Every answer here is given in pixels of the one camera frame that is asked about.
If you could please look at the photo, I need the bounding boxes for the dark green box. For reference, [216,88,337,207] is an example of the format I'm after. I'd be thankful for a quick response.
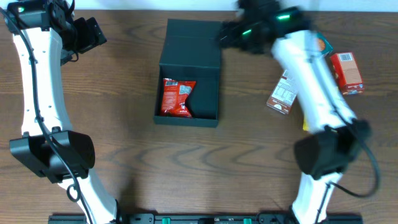
[154,19,221,128]

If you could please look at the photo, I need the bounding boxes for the teal Chunkies cookie box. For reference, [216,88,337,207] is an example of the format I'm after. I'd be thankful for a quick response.
[317,32,333,57]

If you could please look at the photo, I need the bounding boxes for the red snack bag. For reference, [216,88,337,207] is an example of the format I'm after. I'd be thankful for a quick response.
[160,78,196,118]

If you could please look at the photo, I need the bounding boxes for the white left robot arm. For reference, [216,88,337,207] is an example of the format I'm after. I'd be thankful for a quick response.
[1,0,123,223]

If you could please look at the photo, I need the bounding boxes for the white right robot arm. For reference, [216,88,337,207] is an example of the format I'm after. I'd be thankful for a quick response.
[219,0,371,223]

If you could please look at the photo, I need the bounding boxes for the brown Pocky box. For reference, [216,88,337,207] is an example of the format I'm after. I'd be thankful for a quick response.
[266,70,297,114]

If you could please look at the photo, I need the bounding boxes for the yellow snack bag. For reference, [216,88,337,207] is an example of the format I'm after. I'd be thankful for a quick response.
[302,116,309,131]

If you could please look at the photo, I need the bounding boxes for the red orange snack box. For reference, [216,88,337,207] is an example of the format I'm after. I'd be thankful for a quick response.
[330,52,364,95]

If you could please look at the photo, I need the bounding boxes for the black mounting rail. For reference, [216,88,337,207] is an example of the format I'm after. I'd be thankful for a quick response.
[48,212,364,224]

